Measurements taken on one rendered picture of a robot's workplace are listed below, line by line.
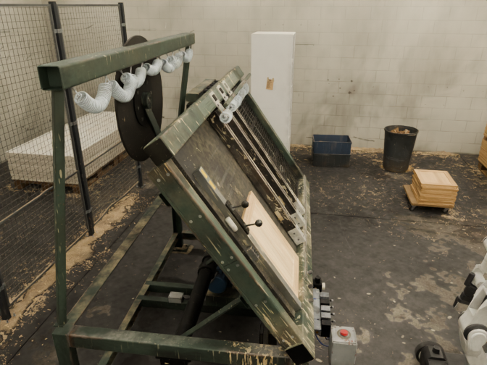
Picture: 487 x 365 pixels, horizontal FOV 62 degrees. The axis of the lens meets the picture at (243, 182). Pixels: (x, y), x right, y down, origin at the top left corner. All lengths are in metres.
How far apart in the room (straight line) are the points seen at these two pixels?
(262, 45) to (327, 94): 1.95
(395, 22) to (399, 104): 1.36
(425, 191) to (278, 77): 2.53
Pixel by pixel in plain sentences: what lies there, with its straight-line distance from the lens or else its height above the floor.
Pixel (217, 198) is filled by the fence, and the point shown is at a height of 1.54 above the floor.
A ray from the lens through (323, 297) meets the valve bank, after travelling 2.68.
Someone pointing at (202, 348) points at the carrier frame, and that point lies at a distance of 2.29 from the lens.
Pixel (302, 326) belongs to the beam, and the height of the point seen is 0.91.
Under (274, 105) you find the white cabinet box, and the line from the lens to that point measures 6.20.
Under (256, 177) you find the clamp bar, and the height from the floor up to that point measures 1.38.
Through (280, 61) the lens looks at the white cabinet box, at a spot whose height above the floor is 1.68.
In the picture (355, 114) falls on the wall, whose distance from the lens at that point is 7.66.
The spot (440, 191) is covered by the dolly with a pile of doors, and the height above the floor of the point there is 0.32.
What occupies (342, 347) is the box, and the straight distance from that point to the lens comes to 2.18.
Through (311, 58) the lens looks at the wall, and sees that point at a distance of 7.46.
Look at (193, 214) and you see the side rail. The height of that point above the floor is 1.57.
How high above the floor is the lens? 2.42
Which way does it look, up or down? 23 degrees down
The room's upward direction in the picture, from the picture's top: straight up
